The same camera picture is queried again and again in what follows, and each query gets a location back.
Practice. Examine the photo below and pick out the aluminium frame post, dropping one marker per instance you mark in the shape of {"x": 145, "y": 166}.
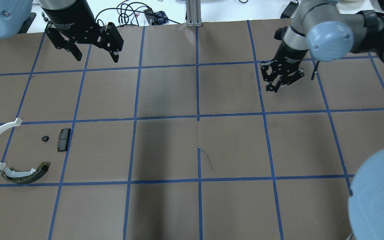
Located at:
{"x": 193, "y": 13}

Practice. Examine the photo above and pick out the curved brake shoe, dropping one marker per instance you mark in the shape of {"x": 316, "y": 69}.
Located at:
{"x": 26, "y": 177}

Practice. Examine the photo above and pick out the black power adapter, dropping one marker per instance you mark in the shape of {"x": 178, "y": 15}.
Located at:
{"x": 289, "y": 10}

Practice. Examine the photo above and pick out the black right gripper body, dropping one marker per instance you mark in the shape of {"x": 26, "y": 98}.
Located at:
{"x": 289, "y": 55}

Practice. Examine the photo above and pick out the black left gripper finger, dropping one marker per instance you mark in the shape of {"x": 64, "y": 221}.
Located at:
{"x": 75, "y": 52}
{"x": 115, "y": 56}

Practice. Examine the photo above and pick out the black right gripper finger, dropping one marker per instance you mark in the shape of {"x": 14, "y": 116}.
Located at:
{"x": 272, "y": 88}
{"x": 282, "y": 80}

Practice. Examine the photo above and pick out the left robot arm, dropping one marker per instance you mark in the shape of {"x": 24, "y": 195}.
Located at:
{"x": 13, "y": 13}

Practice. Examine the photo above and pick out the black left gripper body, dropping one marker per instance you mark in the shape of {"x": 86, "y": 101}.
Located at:
{"x": 68, "y": 15}

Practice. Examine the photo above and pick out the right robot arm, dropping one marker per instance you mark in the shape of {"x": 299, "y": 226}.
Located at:
{"x": 319, "y": 28}

